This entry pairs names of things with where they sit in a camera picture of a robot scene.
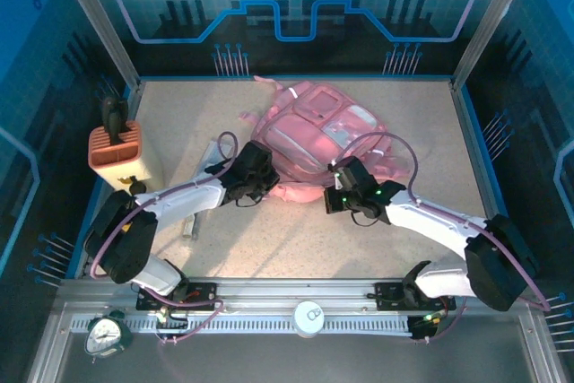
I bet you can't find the black knife handle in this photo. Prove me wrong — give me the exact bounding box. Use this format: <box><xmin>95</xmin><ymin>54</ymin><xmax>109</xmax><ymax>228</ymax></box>
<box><xmin>100</xmin><ymin>95</ymin><xmax>118</xmax><ymax>133</ymax></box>
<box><xmin>111</xmin><ymin>100</ymin><xmax>131</xmax><ymax>146</ymax></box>

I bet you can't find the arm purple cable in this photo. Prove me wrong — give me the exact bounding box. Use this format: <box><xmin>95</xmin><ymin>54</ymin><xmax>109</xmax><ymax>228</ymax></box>
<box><xmin>331</xmin><ymin>132</ymin><xmax>552</xmax><ymax>344</ymax></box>
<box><xmin>91</xmin><ymin>131</ymin><xmax>239</xmax><ymax>347</ymax></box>

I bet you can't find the orange cream knife block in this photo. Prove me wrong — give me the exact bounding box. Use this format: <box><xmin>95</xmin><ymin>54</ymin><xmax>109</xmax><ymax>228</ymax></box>
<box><xmin>87</xmin><ymin>121</ymin><xmax>161</xmax><ymax>203</ymax></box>

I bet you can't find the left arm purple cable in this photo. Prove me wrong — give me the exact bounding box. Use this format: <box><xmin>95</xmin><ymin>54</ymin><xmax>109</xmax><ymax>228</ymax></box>
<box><xmin>91</xmin><ymin>131</ymin><xmax>239</xmax><ymax>347</ymax></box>

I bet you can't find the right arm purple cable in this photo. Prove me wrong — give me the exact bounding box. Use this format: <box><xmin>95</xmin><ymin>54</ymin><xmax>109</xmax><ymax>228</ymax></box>
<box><xmin>331</xmin><ymin>132</ymin><xmax>552</xmax><ymax>344</ymax></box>

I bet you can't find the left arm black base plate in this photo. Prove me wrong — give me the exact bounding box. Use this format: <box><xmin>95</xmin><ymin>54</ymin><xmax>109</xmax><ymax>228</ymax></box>
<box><xmin>135</xmin><ymin>282</ymin><xmax>220</xmax><ymax>312</ymax></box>

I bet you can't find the black controller box with wires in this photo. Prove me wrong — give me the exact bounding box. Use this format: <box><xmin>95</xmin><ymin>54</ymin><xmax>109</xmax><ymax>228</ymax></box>
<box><xmin>154</xmin><ymin>305</ymin><xmax>189</xmax><ymax>346</ymax></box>
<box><xmin>407</xmin><ymin>310</ymin><xmax>449</xmax><ymax>344</ymax></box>

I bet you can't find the aluminium frame post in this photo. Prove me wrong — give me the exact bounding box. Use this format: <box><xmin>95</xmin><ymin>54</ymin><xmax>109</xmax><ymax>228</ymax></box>
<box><xmin>48</xmin><ymin>0</ymin><xmax>144</xmax><ymax>91</ymax></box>
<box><xmin>449</xmin><ymin>0</ymin><xmax>542</xmax><ymax>91</ymax></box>

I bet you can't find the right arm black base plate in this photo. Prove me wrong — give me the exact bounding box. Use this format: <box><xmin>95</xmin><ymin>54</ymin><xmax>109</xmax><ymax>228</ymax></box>
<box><xmin>374</xmin><ymin>282</ymin><xmax>457</xmax><ymax>312</ymax></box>

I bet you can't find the white round button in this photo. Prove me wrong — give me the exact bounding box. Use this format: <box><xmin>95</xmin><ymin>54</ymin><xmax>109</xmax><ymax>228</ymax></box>
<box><xmin>291</xmin><ymin>300</ymin><xmax>326</xmax><ymax>339</ymax></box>

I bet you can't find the pink school backpack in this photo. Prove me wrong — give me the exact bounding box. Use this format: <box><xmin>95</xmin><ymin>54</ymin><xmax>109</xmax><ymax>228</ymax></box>
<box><xmin>237</xmin><ymin>75</ymin><xmax>416</xmax><ymax>205</ymax></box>

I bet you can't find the white slotted cable duct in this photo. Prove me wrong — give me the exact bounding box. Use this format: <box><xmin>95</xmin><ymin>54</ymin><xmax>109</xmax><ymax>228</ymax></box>
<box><xmin>69</xmin><ymin>314</ymin><xmax>413</xmax><ymax>337</ymax></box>

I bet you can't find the clear plastic stationery pouch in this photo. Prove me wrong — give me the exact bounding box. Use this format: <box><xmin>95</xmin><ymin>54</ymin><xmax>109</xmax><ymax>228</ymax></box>
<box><xmin>196</xmin><ymin>139</ymin><xmax>239</xmax><ymax>173</ymax></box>

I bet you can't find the aluminium front frame rail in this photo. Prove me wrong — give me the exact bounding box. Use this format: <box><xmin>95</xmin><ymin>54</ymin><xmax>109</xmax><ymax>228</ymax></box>
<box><xmin>60</xmin><ymin>277</ymin><xmax>535</xmax><ymax>317</ymax></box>

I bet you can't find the green alarm clock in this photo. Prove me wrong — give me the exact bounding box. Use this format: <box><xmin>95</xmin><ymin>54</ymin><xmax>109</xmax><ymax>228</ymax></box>
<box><xmin>84</xmin><ymin>309</ymin><xmax>134</xmax><ymax>364</ymax></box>

